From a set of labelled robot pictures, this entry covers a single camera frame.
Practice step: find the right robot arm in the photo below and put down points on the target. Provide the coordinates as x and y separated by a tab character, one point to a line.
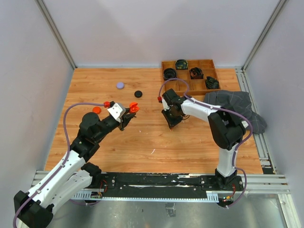
226	128

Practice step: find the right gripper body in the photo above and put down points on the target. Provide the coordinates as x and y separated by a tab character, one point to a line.
172	111

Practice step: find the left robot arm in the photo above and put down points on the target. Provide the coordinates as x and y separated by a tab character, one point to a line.
37	207

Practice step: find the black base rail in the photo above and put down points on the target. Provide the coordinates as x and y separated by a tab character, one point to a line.
162	185

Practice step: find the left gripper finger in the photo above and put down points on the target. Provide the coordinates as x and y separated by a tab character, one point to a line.
124	122
128	114

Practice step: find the orange earbud case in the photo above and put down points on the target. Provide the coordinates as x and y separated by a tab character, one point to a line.
133	107
97	110

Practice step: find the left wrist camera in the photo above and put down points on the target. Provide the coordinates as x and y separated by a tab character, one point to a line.
117	111

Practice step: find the wooden compartment tray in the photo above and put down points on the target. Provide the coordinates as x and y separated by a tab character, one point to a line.
195	77

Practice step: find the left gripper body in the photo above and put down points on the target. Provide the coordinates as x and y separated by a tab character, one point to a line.
108	126

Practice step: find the black earbud case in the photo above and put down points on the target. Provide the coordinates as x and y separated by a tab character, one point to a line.
138	94

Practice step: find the grey checked cloth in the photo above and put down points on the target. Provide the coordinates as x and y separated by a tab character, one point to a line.
241	103

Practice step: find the lilac earbud case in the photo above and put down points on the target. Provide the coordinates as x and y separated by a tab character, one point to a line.
120	85

